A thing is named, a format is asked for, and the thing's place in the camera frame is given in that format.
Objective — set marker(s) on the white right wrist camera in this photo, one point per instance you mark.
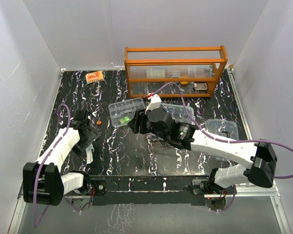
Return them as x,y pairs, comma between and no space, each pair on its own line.
154,102

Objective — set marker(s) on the green wind oil box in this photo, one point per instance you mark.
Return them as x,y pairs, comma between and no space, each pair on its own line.
124,119

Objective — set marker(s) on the clear kit box lid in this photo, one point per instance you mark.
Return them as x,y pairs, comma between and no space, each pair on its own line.
224,128

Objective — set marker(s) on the clear compartment organizer tray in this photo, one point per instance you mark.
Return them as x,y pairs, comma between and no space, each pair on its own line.
124,108

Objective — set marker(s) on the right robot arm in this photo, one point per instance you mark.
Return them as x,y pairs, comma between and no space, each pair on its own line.
255,161

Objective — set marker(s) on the open cardboard box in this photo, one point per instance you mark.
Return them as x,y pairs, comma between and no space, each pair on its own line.
200,86

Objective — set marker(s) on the orange snack packet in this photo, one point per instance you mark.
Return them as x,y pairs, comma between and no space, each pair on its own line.
94,77

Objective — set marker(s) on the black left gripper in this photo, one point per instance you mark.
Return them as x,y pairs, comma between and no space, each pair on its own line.
93,135

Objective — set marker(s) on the clear medicine kit box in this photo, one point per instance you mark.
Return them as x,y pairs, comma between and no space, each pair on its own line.
178,112

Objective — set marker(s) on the white paper sachet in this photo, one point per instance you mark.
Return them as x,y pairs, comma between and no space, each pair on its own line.
89,154

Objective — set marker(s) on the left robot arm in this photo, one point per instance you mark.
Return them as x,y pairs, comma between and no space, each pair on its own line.
42,181

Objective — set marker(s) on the orange wooden shelf rack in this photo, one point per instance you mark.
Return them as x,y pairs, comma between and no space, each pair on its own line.
147,69

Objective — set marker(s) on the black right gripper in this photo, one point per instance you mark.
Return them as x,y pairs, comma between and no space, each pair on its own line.
140,117

